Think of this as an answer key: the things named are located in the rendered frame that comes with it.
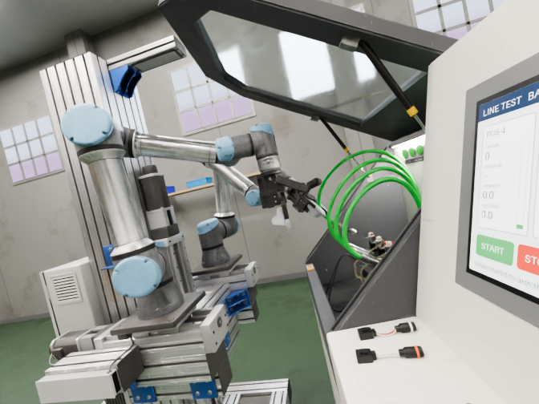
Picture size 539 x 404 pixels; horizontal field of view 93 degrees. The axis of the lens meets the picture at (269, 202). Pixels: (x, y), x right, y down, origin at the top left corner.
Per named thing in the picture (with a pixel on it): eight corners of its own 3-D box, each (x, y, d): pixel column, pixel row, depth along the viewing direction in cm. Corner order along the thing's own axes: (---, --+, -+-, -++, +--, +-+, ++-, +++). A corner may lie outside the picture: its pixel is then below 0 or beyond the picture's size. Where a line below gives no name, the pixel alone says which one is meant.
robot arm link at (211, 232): (196, 248, 134) (189, 224, 133) (212, 241, 146) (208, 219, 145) (212, 247, 128) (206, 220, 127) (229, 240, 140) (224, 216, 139)
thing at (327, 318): (311, 294, 130) (304, 264, 129) (320, 292, 130) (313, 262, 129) (338, 391, 68) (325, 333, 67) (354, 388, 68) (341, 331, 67)
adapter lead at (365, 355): (358, 364, 50) (355, 354, 50) (356, 357, 52) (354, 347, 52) (425, 360, 47) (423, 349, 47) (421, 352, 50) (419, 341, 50)
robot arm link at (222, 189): (209, 240, 145) (200, 142, 138) (226, 233, 158) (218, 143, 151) (226, 241, 139) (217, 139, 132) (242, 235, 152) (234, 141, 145)
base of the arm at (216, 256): (197, 269, 131) (192, 251, 130) (209, 260, 145) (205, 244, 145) (224, 264, 128) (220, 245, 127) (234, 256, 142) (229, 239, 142)
